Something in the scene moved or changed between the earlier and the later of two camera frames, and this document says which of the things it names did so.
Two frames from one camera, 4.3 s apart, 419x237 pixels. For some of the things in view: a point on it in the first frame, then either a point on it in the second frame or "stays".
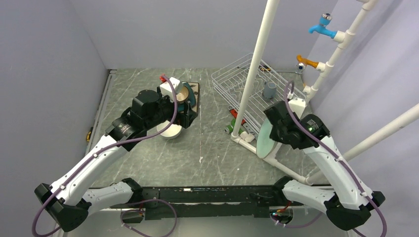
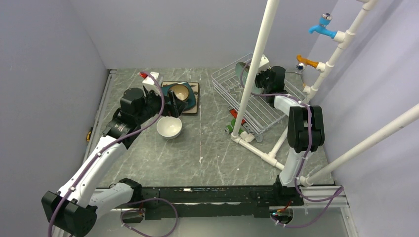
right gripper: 274,135 to 259,75
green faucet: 230,128 stays
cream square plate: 195,87 stays
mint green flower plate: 265,143 to 238,66
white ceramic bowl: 173,131 stays
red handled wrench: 234,113 stays
